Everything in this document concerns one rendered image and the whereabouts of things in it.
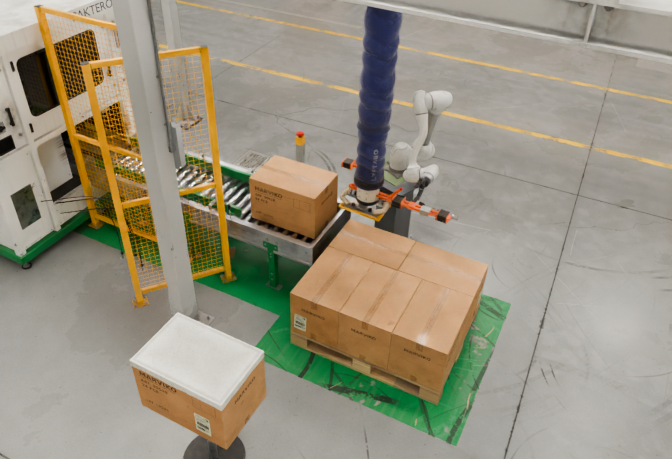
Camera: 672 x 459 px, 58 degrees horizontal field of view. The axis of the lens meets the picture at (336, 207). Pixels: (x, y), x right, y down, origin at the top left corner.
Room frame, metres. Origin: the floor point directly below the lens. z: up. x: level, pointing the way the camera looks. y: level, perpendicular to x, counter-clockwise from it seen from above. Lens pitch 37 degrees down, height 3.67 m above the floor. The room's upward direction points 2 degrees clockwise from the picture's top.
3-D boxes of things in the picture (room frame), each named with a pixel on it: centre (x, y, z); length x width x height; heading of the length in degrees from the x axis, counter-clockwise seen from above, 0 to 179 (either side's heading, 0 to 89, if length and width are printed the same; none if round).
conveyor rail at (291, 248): (4.11, 1.23, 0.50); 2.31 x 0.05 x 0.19; 64
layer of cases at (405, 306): (3.33, -0.44, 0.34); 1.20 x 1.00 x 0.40; 64
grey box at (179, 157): (3.40, 1.10, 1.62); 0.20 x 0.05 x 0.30; 64
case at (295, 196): (4.06, 0.35, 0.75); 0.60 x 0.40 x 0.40; 65
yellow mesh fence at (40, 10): (4.29, 1.81, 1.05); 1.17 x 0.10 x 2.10; 64
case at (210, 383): (2.16, 0.73, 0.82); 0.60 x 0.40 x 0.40; 64
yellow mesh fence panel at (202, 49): (3.68, 1.25, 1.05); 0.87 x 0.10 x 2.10; 116
